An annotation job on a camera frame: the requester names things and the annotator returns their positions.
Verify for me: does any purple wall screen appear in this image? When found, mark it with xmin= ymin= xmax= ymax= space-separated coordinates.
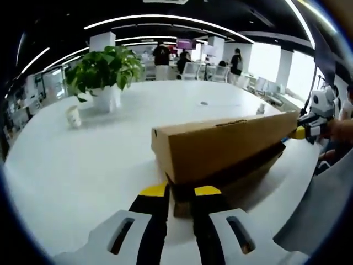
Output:
xmin=176 ymin=39 xmax=197 ymax=50

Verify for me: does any white paper cup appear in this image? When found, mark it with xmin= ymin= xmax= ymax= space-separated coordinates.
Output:
xmin=65 ymin=105 xmax=82 ymax=128

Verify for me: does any grey chair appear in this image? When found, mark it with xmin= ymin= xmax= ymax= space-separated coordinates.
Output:
xmin=272 ymin=149 xmax=353 ymax=252

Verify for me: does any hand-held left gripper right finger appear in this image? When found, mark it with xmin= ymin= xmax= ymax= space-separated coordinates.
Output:
xmin=192 ymin=185 xmax=309 ymax=265

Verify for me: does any potted green plant white pot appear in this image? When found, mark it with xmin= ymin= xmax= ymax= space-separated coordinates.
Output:
xmin=65 ymin=45 xmax=144 ymax=113

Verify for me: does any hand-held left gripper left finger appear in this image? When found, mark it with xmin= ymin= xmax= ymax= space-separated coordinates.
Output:
xmin=54 ymin=182 xmax=170 ymax=265

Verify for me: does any brown cardboard shoe box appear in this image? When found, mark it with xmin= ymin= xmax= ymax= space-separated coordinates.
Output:
xmin=151 ymin=109 xmax=301 ymax=219

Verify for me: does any ceiling air conditioner vent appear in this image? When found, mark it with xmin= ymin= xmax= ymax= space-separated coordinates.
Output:
xmin=142 ymin=0 xmax=188 ymax=5

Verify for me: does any long curved ceiling light strip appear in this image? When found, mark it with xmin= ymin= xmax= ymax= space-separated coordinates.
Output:
xmin=83 ymin=14 xmax=255 ymax=44

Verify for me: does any white office chair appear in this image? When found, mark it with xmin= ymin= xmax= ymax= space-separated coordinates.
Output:
xmin=182 ymin=62 xmax=204 ymax=81
xmin=213 ymin=66 xmax=229 ymax=83

